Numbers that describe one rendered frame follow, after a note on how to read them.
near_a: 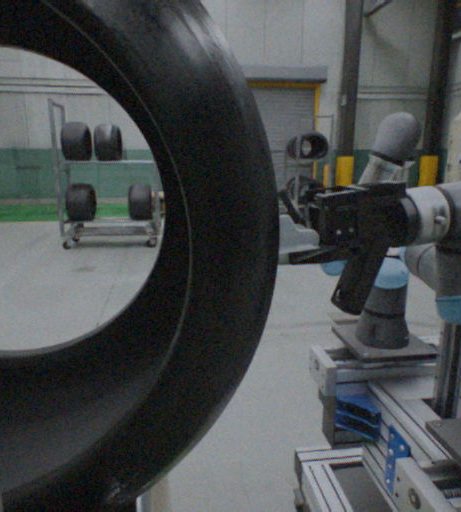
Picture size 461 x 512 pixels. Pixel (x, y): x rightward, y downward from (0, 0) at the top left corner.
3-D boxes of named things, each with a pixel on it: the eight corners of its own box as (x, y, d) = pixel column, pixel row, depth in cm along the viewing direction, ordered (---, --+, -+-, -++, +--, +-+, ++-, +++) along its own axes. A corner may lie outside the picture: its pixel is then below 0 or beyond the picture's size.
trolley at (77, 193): (159, 248, 576) (153, 100, 533) (58, 250, 562) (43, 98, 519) (161, 239, 638) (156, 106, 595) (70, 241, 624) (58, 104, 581)
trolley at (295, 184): (329, 225, 759) (335, 114, 716) (294, 226, 756) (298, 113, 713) (311, 215, 889) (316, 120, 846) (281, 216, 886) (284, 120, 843)
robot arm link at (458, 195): (528, 241, 55) (530, 174, 53) (452, 254, 53) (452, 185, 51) (479, 232, 62) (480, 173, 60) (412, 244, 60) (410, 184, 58)
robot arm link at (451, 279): (470, 299, 66) (471, 230, 64) (512, 327, 55) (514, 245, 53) (417, 303, 67) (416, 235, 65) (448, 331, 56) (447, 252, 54)
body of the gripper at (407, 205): (298, 191, 55) (382, 178, 57) (302, 254, 57) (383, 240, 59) (323, 196, 48) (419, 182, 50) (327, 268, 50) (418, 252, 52)
